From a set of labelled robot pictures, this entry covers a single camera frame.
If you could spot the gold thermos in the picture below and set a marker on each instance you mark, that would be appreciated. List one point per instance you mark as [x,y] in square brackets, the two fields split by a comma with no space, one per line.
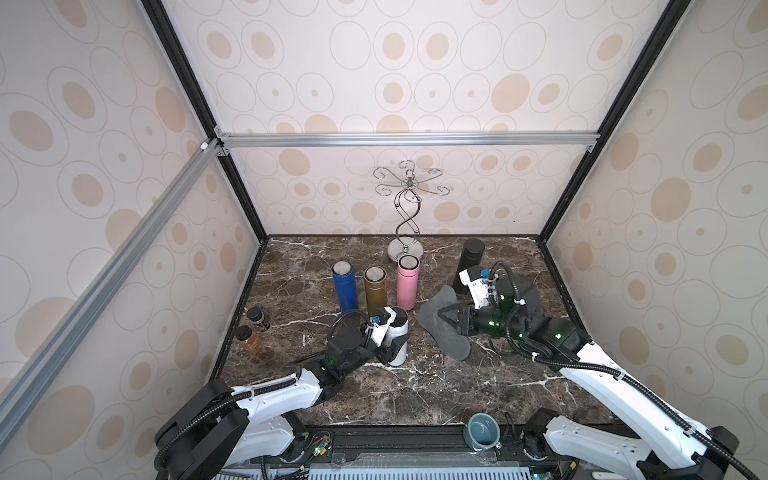
[375,289]

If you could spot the left diagonal aluminium rail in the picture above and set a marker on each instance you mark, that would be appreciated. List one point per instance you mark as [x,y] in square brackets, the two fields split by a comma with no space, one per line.
[39,372]

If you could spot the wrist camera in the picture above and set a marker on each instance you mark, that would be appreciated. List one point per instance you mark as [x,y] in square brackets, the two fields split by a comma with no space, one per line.
[477,281]
[379,324]

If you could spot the blue thermos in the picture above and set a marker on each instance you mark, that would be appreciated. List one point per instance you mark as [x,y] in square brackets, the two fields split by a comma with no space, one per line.
[345,284]

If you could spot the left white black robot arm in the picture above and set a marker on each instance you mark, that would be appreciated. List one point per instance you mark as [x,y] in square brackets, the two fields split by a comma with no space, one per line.
[222,425]

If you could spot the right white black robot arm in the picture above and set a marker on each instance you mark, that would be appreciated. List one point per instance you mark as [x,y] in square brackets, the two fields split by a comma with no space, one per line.
[666,444]

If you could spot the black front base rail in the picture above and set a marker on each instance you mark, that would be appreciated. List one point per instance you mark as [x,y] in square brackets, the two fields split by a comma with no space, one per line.
[407,452]

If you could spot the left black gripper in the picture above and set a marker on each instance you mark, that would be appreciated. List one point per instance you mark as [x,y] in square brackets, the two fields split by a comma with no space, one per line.
[395,348]

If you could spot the silver wire cup stand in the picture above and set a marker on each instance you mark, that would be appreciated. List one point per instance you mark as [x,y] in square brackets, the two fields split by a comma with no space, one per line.
[406,185]

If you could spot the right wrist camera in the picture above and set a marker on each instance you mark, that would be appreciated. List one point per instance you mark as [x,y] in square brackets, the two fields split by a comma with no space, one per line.
[477,281]

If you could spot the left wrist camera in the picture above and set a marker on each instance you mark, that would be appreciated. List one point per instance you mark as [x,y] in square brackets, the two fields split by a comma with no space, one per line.
[379,324]

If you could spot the black thermos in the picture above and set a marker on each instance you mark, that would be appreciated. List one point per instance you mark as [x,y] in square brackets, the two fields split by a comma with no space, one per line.
[471,255]

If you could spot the pink thermos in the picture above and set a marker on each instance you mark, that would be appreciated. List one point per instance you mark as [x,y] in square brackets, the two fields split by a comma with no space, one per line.
[407,281]

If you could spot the teal ceramic mug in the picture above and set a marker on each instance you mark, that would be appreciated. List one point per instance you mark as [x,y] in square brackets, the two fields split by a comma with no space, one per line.
[481,432]

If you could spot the white thermos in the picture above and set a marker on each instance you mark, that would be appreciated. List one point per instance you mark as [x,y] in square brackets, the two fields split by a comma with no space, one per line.
[399,328]

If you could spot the grey wiping cloth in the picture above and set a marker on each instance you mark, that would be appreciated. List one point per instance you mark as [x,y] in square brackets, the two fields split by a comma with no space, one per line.
[449,341]

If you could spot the dark capped spice jar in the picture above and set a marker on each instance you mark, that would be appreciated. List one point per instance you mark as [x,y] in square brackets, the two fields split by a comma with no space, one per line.
[257,319]

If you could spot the amber spice jar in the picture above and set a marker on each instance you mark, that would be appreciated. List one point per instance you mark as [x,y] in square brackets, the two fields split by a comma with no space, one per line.
[249,339]

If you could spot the horizontal aluminium rail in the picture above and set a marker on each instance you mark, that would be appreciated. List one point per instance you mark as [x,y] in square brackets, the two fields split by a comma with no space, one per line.
[423,139]

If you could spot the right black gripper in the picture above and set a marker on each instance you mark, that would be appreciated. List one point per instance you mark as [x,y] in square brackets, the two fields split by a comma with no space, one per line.
[473,321]

